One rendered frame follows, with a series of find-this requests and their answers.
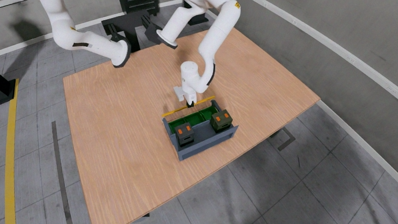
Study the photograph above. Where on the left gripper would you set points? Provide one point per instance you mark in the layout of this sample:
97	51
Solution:
190	99

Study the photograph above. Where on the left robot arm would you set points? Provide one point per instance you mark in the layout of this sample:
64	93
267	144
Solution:
229	10

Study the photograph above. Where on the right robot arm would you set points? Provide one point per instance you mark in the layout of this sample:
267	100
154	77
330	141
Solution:
66	36

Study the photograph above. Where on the grey-blue rack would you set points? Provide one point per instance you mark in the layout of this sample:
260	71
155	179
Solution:
204	138

